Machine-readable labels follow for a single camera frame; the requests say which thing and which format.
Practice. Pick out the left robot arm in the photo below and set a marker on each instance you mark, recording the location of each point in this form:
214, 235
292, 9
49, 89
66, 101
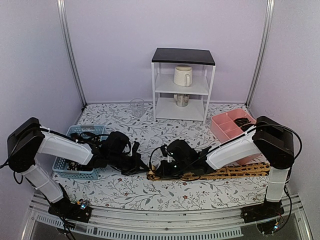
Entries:
87, 149

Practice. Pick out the black white-patterned tie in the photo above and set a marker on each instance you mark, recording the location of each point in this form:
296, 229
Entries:
73, 166

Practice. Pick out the front aluminium rail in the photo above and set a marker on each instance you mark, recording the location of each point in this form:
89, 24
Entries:
205, 224

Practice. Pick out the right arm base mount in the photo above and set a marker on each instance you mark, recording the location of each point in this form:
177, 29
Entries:
262, 211

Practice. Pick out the blue plastic basket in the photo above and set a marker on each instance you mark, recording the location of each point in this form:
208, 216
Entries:
60, 164

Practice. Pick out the aluminium frame post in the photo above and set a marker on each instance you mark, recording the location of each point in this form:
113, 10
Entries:
262, 49
62, 13

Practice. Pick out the white shelf with black top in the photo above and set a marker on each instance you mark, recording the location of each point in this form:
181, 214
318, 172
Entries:
163, 64

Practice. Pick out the clear glass cup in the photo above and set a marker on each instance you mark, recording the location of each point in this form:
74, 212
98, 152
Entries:
138, 107

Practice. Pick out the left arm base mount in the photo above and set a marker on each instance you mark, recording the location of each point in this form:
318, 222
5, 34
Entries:
78, 211

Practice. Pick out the cream ceramic mug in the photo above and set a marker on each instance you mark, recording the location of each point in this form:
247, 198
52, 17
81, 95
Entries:
183, 75

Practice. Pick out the right aluminium frame post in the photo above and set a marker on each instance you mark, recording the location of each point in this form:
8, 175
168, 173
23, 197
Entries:
262, 49

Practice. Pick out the yellow beetle-print tie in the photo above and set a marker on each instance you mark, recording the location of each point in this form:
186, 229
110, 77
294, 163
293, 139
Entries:
258, 169

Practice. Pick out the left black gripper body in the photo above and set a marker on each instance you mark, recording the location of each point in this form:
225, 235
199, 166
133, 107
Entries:
117, 161

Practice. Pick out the floral table mat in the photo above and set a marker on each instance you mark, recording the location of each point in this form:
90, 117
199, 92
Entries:
136, 192

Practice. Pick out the rolled black tie in tray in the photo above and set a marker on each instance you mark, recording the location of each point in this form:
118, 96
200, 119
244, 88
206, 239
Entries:
245, 127

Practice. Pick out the pink divided organizer tray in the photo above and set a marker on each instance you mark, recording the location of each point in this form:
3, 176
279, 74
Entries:
225, 122

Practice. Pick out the left aluminium frame post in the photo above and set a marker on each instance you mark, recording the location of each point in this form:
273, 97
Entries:
62, 13

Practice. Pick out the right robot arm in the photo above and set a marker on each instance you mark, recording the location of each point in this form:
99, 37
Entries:
266, 137

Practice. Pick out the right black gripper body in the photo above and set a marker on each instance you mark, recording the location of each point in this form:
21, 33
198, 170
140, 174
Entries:
183, 167

